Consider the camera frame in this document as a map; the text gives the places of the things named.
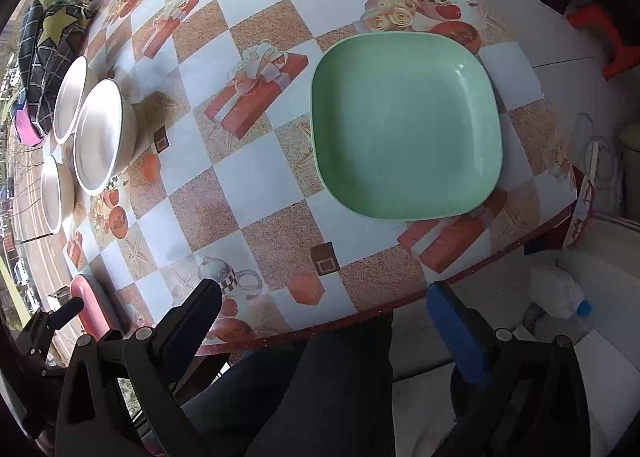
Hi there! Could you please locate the white plastic bottle blue cap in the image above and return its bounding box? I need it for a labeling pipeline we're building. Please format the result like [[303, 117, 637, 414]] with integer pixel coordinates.
[[529, 262, 592, 333]]

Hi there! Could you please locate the clear plastic bag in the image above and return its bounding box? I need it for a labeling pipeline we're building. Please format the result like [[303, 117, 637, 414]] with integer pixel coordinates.
[[565, 112, 627, 250]]

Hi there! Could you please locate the person's left leg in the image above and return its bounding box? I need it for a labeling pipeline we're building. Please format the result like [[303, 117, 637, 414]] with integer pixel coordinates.
[[180, 342, 306, 457]]

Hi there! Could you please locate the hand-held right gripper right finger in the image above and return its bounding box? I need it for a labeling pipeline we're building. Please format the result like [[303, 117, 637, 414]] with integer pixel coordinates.
[[427, 281, 592, 457]]

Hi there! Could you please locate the white bowl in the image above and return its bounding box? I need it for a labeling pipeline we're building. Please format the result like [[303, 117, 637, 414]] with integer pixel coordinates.
[[73, 78, 137, 196], [40, 154, 76, 234], [52, 56, 91, 144]]

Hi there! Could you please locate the printed checkered tablecloth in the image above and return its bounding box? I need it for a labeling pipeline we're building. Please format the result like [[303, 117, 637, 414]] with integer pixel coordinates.
[[20, 0, 586, 353]]

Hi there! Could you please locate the orange plastic stool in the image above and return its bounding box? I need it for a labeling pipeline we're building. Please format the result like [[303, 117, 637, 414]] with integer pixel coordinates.
[[567, 4, 640, 80]]

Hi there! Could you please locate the person's right leg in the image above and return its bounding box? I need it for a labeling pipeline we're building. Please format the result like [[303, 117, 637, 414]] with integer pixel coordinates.
[[245, 312, 396, 457]]

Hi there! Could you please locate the green square plate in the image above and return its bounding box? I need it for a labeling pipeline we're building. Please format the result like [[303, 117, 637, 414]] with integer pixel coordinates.
[[310, 32, 503, 221]]

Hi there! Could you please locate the pink cloth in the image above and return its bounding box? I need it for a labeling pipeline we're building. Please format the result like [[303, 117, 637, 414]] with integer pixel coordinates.
[[14, 102, 46, 147]]

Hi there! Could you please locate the black patterned bag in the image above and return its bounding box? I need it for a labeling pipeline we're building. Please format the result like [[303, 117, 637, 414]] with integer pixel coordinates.
[[17, 0, 98, 135]]

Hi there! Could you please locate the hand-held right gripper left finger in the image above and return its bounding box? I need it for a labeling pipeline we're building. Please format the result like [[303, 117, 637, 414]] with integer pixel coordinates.
[[55, 278, 224, 457]]

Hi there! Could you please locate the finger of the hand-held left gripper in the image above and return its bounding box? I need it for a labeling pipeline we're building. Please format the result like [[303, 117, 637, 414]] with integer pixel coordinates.
[[20, 297, 85, 378]]

